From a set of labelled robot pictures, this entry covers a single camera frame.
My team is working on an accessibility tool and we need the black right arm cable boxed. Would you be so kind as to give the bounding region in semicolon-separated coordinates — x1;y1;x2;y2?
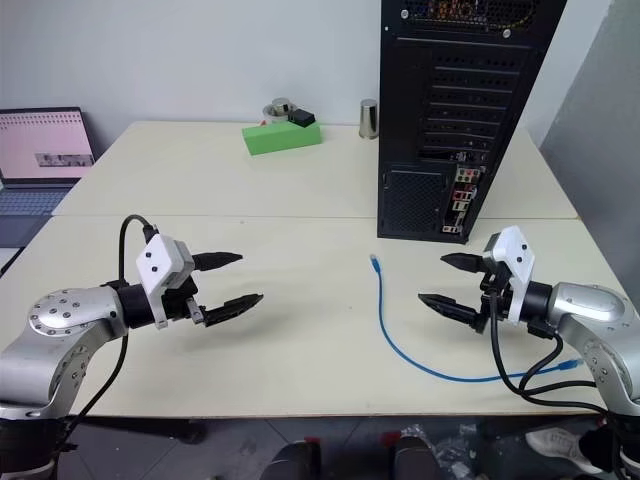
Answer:
487;279;612;415

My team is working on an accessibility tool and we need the green rectangular box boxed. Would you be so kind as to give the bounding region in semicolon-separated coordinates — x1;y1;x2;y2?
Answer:
241;120;323;159

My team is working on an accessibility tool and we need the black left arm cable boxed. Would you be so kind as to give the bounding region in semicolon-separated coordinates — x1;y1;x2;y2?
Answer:
59;214;160;454

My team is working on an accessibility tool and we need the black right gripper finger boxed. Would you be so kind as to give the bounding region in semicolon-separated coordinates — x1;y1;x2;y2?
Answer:
417;292;482;330
439;252;485;275

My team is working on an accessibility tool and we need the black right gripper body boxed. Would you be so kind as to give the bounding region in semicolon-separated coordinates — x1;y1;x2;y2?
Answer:
471;265;515;335

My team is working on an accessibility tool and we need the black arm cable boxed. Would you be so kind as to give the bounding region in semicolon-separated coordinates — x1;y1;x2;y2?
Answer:
59;214;160;454
487;279;612;415

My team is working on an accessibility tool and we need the silver metal cup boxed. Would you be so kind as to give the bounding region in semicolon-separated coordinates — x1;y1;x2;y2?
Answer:
357;98;379;141

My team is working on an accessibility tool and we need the blue ethernet cable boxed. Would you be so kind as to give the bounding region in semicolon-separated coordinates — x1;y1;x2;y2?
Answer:
368;253;584;385

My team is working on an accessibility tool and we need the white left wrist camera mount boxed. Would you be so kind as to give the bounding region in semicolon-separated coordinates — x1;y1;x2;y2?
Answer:
135;234;195;330

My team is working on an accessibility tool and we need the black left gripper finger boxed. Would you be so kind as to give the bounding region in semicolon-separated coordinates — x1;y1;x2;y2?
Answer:
191;251;245;274
201;293;265;329

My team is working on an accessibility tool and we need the white sneaker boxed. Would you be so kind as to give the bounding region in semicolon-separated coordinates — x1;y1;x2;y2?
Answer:
524;426;606;475

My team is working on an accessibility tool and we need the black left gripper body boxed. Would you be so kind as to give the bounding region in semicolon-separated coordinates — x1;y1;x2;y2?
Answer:
160;273;207;327

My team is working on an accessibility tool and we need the open laptop computer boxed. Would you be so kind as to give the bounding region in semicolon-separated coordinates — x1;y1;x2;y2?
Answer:
0;106;97;218

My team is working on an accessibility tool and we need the white tape roll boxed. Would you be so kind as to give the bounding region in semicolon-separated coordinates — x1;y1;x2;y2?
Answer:
261;102;296;126

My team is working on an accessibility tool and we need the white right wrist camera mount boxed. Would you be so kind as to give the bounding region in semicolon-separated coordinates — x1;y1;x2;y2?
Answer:
484;225;537;327

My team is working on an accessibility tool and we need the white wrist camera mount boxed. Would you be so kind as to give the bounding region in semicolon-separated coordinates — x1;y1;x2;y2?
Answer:
135;234;195;330
484;225;537;327

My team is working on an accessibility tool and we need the black computer tower case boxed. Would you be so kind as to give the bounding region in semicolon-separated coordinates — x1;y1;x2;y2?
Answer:
376;0;569;245

